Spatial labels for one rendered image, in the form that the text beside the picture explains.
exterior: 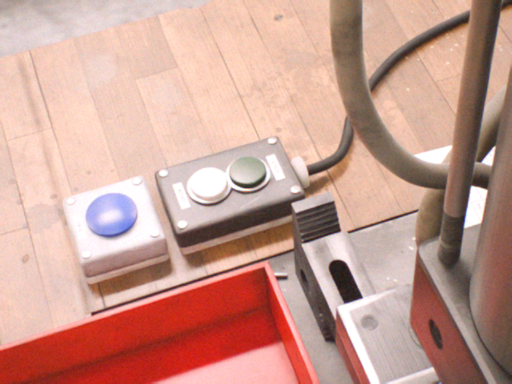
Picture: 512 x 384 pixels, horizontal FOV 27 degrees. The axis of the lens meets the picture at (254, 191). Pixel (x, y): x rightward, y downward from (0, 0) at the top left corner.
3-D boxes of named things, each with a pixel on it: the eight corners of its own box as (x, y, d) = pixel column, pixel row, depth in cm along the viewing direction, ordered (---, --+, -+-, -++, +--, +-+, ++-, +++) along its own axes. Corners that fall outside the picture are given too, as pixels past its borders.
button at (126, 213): (84, 214, 84) (79, 198, 82) (133, 199, 85) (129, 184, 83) (96, 253, 82) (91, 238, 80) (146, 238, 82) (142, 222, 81)
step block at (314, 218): (294, 272, 81) (291, 202, 74) (330, 261, 82) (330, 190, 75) (325, 342, 78) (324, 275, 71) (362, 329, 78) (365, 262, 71)
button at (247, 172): (226, 177, 85) (224, 161, 84) (260, 166, 86) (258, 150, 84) (237, 204, 84) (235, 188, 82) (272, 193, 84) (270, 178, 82)
